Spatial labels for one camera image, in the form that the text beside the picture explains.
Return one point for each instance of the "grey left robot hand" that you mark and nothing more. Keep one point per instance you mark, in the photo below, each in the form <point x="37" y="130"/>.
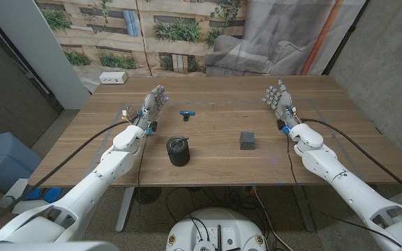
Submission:
<point x="152" y="104"/>

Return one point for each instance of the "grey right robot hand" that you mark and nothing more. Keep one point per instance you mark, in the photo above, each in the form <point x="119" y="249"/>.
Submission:
<point x="283" y="102"/>

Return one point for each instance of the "black cylindrical speaker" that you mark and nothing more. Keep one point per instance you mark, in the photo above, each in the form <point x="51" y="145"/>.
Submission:
<point x="178" y="155"/>

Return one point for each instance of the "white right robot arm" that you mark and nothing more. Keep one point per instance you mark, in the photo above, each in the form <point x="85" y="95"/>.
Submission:
<point x="354" y="195"/>

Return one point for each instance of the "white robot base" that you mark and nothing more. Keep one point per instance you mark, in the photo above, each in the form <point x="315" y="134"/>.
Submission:
<point x="218" y="226"/>

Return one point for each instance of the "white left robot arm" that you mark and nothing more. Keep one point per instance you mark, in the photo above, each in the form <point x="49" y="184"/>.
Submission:
<point x="82" y="195"/>

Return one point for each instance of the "small gray box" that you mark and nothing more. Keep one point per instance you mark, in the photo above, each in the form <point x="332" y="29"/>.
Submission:
<point x="247" y="141"/>

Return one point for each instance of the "blue and black clamp tool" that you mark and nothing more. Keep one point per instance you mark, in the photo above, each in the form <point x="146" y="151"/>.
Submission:
<point x="187" y="113"/>

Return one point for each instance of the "white power strip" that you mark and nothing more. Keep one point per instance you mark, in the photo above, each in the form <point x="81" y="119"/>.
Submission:
<point x="113" y="77"/>

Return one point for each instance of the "printed fabric backdrop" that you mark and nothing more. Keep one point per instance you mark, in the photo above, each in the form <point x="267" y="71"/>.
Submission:
<point x="194" y="35"/>

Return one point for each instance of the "black backdrop stand pole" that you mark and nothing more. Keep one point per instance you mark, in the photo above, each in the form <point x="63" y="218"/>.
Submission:
<point x="344" y="40"/>

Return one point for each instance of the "black round floor fan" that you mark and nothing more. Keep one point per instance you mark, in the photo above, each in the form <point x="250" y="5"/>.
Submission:
<point x="147" y="195"/>

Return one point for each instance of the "white table leg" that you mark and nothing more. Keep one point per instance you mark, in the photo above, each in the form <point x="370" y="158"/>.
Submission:
<point x="124" y="209"/>

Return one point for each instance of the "white pillar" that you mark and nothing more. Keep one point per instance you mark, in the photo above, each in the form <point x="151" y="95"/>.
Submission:
<point x="40" y="49"/>

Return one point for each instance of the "blue flat item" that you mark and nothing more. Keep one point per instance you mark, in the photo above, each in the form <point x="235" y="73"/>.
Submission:
<point x="52" y="194"/>

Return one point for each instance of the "blue upholstered chair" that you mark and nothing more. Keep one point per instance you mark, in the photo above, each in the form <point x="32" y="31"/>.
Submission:
<point x="2" y="160"/>

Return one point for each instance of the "white robot torso edge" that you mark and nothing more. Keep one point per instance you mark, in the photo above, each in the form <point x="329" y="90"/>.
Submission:
<point x="47" y="247"/>

